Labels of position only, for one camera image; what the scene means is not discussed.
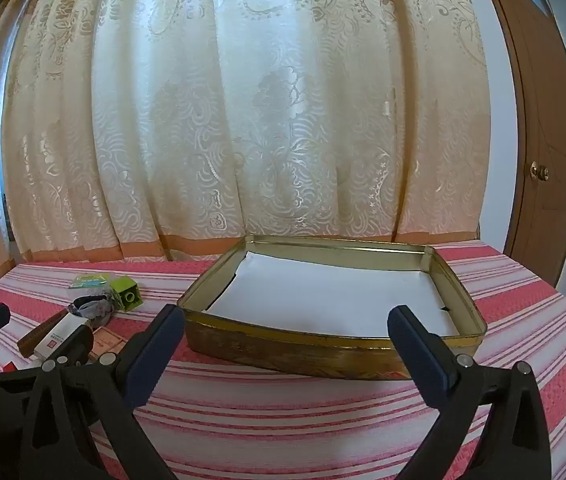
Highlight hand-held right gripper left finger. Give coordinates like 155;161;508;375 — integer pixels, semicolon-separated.
25;304;186;480

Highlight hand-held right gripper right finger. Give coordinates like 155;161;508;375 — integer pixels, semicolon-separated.
387;304;554;480

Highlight white cardboard box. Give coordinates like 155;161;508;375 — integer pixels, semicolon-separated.
33;313;90;362

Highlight pink box with rubber band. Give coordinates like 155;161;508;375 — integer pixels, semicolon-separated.
87;327;128;367

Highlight green building block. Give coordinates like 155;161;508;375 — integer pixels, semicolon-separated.
110;275;146;312

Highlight gold metal tin box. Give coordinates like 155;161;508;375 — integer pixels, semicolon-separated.
177;234;488;382

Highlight black items in clear bag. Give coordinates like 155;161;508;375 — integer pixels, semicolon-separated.
70;294;114;332

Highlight green printed packet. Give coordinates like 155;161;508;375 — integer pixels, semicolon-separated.
68;272;116;291

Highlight white paper lining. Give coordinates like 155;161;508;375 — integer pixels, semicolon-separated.
205;251;457;339

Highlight pink striped cloth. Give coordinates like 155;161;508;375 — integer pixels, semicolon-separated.
0;239;566;480

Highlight cream patterned curtain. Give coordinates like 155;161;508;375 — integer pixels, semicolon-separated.
2;0;494;264

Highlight brown wooden door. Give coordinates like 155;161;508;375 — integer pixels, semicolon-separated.
477;0;566;289

